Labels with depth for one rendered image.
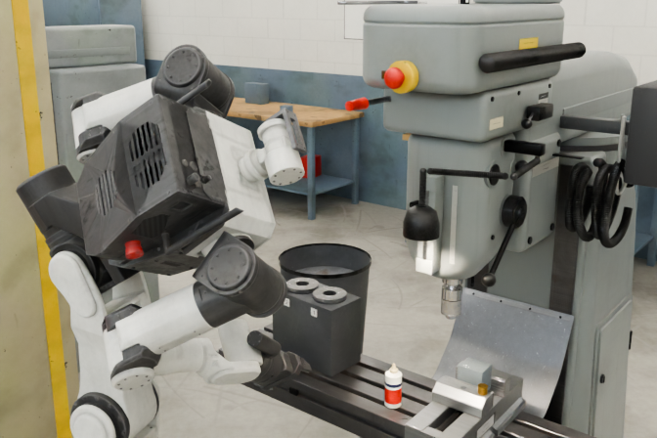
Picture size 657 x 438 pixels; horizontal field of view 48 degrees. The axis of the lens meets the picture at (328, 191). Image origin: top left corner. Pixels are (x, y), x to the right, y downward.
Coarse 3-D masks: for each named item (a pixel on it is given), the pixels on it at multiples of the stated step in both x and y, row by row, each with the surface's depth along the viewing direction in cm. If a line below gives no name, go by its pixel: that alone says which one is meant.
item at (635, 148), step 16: (656, 80) 164; (640, 96) 153; (656, 96) 151; (640, 112) 154; (656, 112) 152; (640, 128) 154; (656, 128) 152; (640, 144) 155; (656, 144) 153; (640, 160) 156; (656, 160) 154; (624, 176) 159; (640, 176) 156; (656, 176) 154
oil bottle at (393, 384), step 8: (392, 368) 176; (392, 376) 175; (400, 376) 175; (392, 384) 175; (400, 384) 176; (392, 392) 175; (400, 392) 176; (384, 400) 178; (392, 400) 176; (400, 400) 177; (392, 408) 176
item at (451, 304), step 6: (444, 294) 167; (450, 294) 166; (456, 294) 166; (444, 300) 167; (450, 300) 166; (456, 300) 166; (444, 306) 167; (450, 306) 166; (456, 306) 166; (444, 312) 168; (450, 312) 167; (456, 312) 167
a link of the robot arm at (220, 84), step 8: (208, 72) 143; (216, 72) 146; (152, 80) 149; (216, 80) 146; (224, 80) 150; (152, 88) 148; (208, 88) 144; (216, 88) 147; (224, 88) 149; (208, 96) 146; (216, 96) 148; (224, 96) 150; (216, 104) 150
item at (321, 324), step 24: (288, 288) 198; (312, 288) 197; (336, 288) 197; (288, 312) 197; (312, 312) 191; (336, 312) 188; (360, 312) 196; (288, 336) 199; (312, 336) 193; (336, 336) 190; (360, 336) 197; (312, 360) 195; (336, 360) 191; (360, 360) 199
